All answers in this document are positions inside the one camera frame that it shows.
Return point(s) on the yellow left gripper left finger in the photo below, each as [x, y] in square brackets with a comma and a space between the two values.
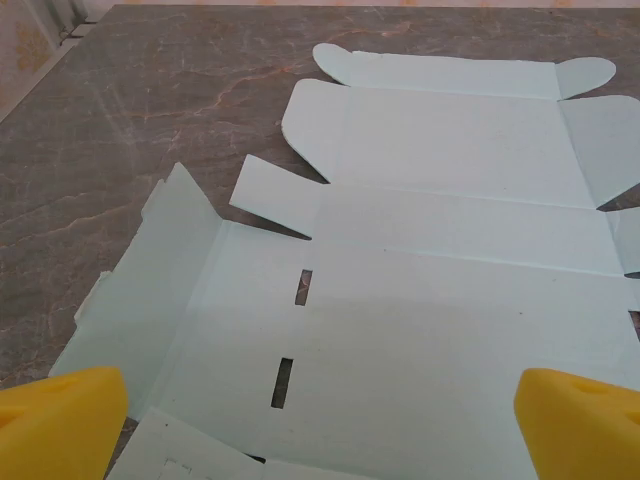
[60, 425]

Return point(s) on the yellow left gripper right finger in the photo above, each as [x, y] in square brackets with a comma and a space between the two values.
[575, 435]

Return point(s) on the light green paper box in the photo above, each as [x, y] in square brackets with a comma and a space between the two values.
[425, 310]

